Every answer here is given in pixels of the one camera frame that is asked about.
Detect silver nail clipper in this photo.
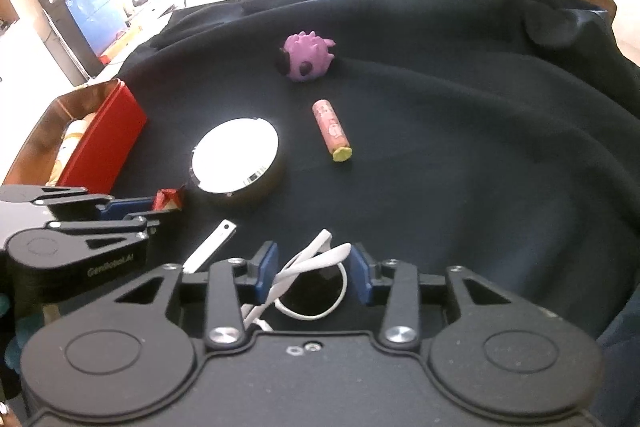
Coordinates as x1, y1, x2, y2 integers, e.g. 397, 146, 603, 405
182, 219, 237, 274

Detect round silver tin lid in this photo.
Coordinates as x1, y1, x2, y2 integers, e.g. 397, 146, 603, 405
189, 117, 281, 206

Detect small red packet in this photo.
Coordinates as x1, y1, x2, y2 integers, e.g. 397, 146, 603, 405
151, 188, 188, 212

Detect dark blue cloth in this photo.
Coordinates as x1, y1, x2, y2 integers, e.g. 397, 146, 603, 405
112, 0, 640, 348

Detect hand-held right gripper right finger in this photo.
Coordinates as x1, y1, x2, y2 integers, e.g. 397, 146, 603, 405
349, 242, 522, 352

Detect person's left hand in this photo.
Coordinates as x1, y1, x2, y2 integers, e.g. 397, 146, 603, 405
0, 292, 36, 370

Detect black cabinet blue panel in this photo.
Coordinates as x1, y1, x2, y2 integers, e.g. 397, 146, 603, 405
29, 0, 128, 80

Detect purple spiky toy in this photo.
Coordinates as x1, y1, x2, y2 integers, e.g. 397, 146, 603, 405
276, 32, 335, 82

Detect white bottle yellow label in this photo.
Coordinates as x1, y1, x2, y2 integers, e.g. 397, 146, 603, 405
46, 113, 98, 186

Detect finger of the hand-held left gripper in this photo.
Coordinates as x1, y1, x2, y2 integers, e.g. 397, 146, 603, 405
0, 184, 156, 222
47, 209, 173, 244

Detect white sunglasses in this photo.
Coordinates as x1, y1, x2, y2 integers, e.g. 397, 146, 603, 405
240, 229, 353, 333

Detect red tin box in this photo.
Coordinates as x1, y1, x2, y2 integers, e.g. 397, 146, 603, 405
0, 78, 149, 188

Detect pink lip balm tube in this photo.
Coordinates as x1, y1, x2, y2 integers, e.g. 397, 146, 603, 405
312, 98, 354, 164

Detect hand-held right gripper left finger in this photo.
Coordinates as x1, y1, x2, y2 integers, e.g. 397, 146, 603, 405
107, 241, 280, 351

